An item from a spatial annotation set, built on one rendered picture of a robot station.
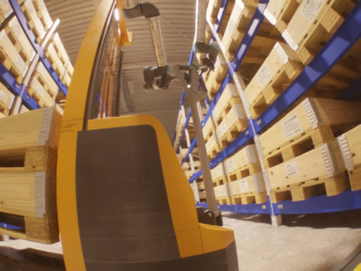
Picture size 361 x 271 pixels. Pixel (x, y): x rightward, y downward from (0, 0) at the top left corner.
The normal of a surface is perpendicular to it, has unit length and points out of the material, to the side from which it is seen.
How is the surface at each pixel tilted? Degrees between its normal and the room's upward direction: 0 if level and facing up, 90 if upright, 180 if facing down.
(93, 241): 90
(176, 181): 90
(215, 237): 90
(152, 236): 90
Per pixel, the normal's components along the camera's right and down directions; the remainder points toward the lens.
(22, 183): 0.11, -0.37
